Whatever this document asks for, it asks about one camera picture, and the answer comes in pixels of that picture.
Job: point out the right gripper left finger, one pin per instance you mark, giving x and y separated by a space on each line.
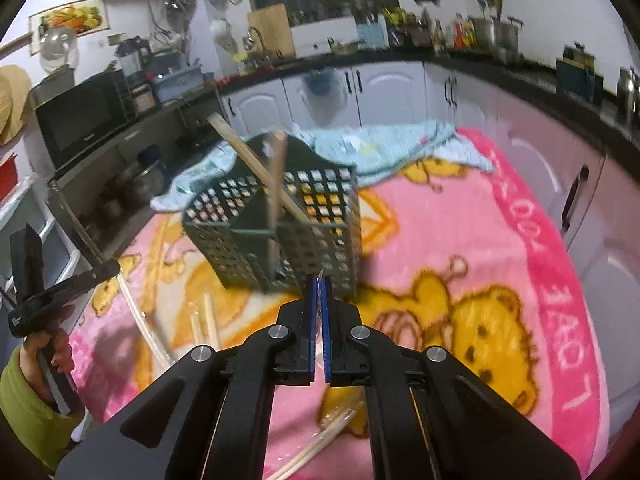
208 416

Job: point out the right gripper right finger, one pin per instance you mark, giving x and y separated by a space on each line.
429 416

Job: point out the chopstick pair bottom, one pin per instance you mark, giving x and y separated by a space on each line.
320 441

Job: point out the dark green utensil basket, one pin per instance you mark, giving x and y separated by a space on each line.
228 222

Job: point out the chopstick pair long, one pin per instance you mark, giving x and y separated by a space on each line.
276 161

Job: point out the chopstick pair crossing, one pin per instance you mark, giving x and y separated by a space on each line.
151 339

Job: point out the pink cartoon bear blanket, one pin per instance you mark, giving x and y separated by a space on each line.
450 256

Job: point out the black microwave oven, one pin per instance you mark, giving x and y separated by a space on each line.
83 115

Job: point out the blue plastic storage box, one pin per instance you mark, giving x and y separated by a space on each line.
175 85

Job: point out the light blue cloth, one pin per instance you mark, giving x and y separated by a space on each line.
377 152

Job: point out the blender jug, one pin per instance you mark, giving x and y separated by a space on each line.
132 54

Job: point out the wooden cutting board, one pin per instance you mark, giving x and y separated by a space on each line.
272 23

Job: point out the steel cooking pot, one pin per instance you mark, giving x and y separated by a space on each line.
498 38

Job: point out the blue knife block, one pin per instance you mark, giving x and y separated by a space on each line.
371 35

